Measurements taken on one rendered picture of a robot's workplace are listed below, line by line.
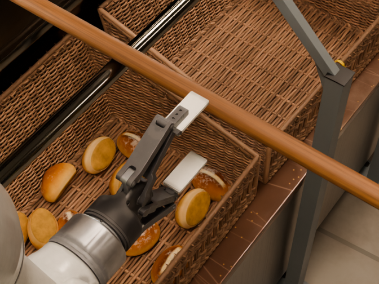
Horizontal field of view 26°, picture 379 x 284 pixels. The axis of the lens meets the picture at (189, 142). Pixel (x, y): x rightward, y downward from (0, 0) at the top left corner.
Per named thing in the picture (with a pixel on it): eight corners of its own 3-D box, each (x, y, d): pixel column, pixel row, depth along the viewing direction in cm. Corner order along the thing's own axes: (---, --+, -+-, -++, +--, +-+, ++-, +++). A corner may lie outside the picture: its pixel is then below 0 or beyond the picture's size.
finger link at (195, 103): (159, 126, 108) (159, 123, 107) (191, 93, 111) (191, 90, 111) (178, 137, 107) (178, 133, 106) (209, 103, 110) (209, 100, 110)
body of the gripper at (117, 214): (76, 202, 103) (123, 154, 108) (83, 236, 110) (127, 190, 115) (123, 232, 101) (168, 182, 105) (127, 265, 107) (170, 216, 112)
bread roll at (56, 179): (75, 176, 185) (55, 162, 185) (81, 164, 179) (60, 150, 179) (51, 209, 180) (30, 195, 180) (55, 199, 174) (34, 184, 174)
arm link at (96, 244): (51, 265, 108) (80, 233, 111) (104, 302, 105) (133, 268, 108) (41, 229, 101) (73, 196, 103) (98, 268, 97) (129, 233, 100)
